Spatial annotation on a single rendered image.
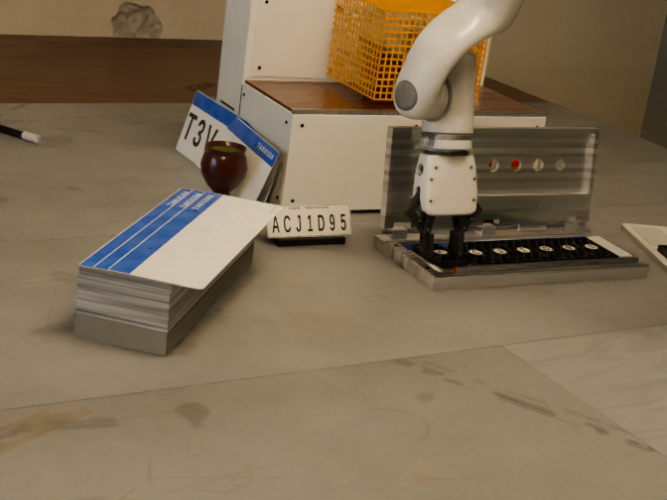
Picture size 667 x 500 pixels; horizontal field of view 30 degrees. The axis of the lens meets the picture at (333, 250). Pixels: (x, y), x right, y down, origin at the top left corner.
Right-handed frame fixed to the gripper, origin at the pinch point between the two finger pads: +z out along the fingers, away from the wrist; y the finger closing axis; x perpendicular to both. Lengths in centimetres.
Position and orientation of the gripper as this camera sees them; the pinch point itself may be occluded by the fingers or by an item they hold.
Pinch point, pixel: (441, 244)
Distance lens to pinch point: 206.2
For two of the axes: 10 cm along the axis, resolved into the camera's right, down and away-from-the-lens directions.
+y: 8.9, -0.4, 4.6
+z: -0.3, 9.9, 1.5
